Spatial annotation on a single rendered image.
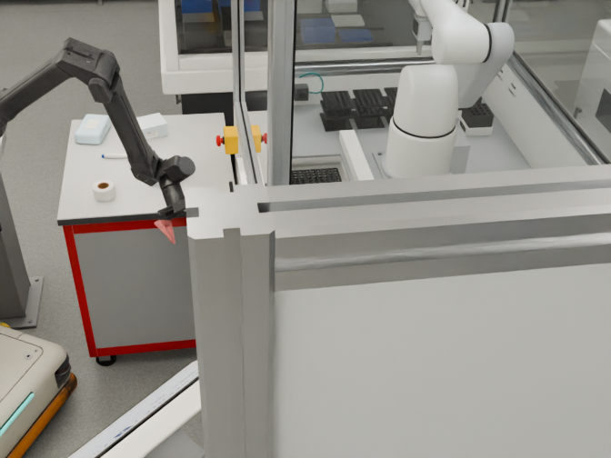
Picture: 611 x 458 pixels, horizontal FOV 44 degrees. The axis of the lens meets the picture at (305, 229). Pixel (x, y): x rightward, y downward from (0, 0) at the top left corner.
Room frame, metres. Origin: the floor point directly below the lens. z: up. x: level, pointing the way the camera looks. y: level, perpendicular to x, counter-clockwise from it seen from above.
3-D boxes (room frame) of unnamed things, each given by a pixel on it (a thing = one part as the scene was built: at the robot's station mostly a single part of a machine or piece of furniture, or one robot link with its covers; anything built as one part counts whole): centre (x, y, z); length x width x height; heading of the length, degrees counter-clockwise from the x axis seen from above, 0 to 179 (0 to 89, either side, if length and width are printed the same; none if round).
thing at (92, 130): (2.39, 0.80, 0.78); 0.15 x 0.10 x 0.04; 178
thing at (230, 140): (2.21, 0.27, 0.88); 0.07 x 0.05 x 0.07; 11
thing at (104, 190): (2.01, 0.67, 0.78); 0.07 x 0.07 x 0.04
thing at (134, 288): (2.24, 0.57, 0.38); 0.62 x 0.58 x 0.76; 11
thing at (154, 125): (2.41, 0.61, 0.79); 0.13 x 0.09 x 0.05; 121
